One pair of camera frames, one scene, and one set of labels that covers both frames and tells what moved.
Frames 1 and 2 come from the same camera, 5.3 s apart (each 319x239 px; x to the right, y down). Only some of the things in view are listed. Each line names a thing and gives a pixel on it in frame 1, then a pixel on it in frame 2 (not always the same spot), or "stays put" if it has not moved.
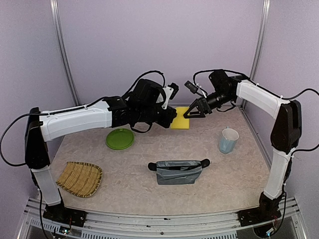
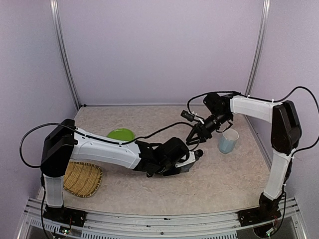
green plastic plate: [119, 139] stays put
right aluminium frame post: [261, 38] stays put
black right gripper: [207, 109] -> [203, 131]
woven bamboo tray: [82, 179] stays put
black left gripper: [171, 114] -> [170, 174]
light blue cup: [228, 140] stays put
